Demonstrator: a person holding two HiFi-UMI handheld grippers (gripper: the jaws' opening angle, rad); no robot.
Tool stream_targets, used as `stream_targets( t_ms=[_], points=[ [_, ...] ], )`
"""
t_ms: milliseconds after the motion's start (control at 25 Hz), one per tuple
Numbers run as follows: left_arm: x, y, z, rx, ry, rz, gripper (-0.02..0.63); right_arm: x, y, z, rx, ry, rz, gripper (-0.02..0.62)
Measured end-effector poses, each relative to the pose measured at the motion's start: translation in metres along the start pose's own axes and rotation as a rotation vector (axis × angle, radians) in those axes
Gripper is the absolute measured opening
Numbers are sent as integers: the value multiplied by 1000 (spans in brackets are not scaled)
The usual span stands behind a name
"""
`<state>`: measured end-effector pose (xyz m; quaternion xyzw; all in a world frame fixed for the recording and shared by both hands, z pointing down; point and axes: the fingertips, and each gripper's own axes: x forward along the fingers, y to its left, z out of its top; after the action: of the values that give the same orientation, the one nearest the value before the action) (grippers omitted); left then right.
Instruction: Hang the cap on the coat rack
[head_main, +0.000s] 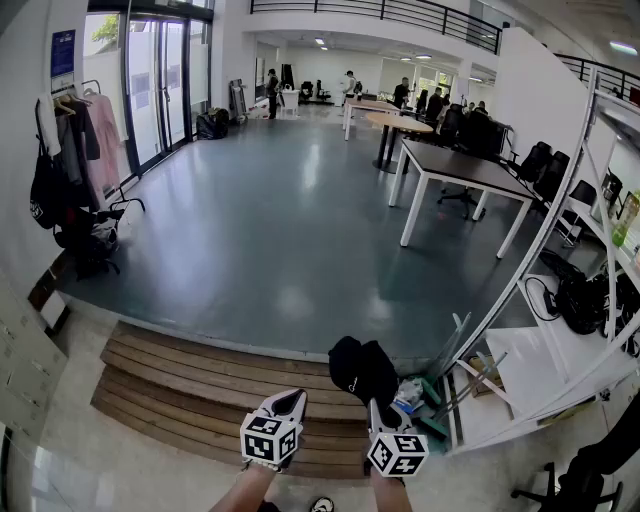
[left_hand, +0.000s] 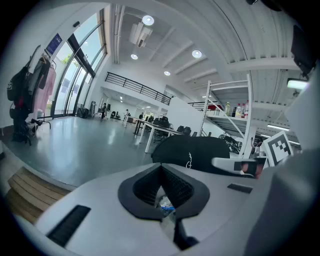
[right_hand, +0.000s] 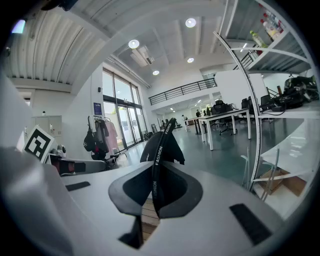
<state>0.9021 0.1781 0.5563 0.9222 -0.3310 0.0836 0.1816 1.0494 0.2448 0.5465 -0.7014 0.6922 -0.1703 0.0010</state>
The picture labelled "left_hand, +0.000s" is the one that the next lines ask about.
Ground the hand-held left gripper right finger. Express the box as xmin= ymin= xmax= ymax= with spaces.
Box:
xmin=161 ymin=162 xmax=256 ymax=256

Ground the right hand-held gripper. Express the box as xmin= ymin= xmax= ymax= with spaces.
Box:
xmin=211 ymin=129 xmax=294 ymax=179

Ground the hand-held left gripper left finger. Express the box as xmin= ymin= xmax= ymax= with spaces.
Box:
xmin=34 ymin=162 xmax=181 ymax=256

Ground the black cap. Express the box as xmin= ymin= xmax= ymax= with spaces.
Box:
xmin=151 ymin=134 xmax=231 ymax=174

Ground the black coat rack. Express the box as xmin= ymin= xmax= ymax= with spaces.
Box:
xmin=12 ymin=44 xmax=57 ymax=147

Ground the white metal shelf rack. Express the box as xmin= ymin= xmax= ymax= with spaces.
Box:
xmin=199 ymin=73 xmax=254 ymax=159

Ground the person's right hand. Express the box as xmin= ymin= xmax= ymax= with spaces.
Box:
xmin=240 ymin=161 xmax=263 ymax=179

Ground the black wheeled equipment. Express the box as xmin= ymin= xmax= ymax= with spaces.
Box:
xmin=218 ymin=132 xmax=243 ymax=153

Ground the wooden slatted bench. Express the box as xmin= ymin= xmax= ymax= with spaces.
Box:
xmin=6 ymin=166 xmax=72 ymax=225

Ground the black luggage pile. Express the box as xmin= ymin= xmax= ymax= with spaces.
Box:
xmin=76 ymin=106 xmax=91 ymax=120

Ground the black nylon bag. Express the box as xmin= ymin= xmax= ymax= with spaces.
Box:
xmin=11 ymin=113 xmax=33 ymax=144

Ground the black mezzanine railing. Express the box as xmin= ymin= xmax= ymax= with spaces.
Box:
xmin=104 ymin=71 xmax=173 ymax=106

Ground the pink garment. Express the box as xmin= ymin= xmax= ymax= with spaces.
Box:
xmin=33 ymin=67 xmax=57 ymax=115

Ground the dark grey jacket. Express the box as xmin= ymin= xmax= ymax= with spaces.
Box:
xmin=38 ymin=59 xmax=52 ymax=90

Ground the grey garment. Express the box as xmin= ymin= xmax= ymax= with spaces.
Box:
xmin=26 ymin=57 xmax=45 ymax=96

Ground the ceiling air conditioner unit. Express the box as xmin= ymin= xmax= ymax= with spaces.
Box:
xmin=128 ymin=21 xmax=153 ymax=48

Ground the large glass window wall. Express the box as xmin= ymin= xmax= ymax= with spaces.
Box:
xmin=37 ymin=8 xmax=111 ymax=120

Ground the black drawstring backpack white print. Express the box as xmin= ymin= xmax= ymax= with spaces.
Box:
xmin=6 ymin=66 xmax=30 ymax=102

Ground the blue wall sign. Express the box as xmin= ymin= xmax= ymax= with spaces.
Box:
xmin=46 ymin=33 xmax=63 ymax=55

